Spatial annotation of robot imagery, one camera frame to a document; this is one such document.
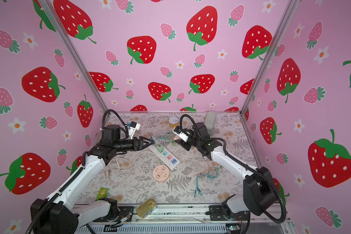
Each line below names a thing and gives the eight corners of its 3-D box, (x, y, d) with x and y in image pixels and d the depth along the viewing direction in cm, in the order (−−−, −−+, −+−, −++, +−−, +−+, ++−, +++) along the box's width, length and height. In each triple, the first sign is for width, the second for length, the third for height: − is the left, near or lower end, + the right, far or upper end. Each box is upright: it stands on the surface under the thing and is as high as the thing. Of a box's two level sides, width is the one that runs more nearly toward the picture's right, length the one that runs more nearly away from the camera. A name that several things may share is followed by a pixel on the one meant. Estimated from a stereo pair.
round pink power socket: (152, 182, 87) (151, 180, 84) (154, 166, 93) (153, 164, 91) (169, 182, 87) (168, 180, 84) (169, 166, 93) (169, 164, 91)
